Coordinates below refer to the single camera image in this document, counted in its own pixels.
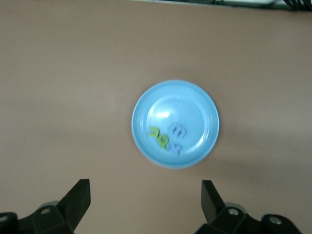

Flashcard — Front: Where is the blue plate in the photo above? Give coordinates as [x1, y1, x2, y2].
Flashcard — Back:
[131, 79, 221, 170]

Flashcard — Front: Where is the brown table mat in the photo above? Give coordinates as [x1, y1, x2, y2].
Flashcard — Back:
[0, 0, 312, 234]

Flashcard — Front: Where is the blue letter m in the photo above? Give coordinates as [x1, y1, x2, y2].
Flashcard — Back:
[169, 121, 187, 139]

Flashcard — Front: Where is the green letter p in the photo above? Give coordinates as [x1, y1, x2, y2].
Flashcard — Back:
[156, 135, 170, 150]

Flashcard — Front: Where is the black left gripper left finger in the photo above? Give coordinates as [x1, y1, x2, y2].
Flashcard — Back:
[0, 179, 91, 234]

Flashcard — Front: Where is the blue letter x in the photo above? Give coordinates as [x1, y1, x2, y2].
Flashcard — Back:
[168, 144, 183, 156]

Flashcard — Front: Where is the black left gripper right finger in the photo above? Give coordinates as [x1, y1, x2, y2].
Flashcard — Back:
[195, 179, 304, 234]

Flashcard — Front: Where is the black cable bundle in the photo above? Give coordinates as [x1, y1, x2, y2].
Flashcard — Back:
[282, 0, 312, 12]

